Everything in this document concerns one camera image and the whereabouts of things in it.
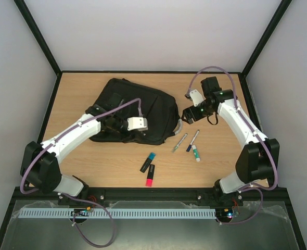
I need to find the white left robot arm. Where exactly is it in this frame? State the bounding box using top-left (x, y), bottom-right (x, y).
top-left (20, 105), bottom-right (148, 197)

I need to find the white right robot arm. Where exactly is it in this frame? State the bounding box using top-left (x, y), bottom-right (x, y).
top-left (182, 77), bottom-right (279, 204)

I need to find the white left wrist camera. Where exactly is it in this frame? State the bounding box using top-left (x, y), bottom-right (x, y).
top-left (127, 117), bottom-right (148, 131)

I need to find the blue marker pen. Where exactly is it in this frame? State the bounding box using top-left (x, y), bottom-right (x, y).
top-left (186, 130), bottom-right (200, 152)

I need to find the grey slotted cable duct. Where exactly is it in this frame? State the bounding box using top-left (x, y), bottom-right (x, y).
top-left (18, 208), bottom-right (216, 219)

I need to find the black backpack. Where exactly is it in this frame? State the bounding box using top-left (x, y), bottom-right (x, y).
top-left (86, 78), bottom-right (183, 145)

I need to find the white glue stick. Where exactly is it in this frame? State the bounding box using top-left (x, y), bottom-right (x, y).
top-left (191, 145), bottom-right (201, 162)

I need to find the green marker pen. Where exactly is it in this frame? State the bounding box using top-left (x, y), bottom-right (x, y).
top-left (172, 133), bottom-right (188, 153)

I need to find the pink highlighter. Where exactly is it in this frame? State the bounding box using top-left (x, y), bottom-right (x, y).
top-left (146, 164), bottom-right (155, 187)

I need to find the blue highlighter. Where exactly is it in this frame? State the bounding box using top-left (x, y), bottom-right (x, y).
top-left (140, 153), bottom-right (156, 173)

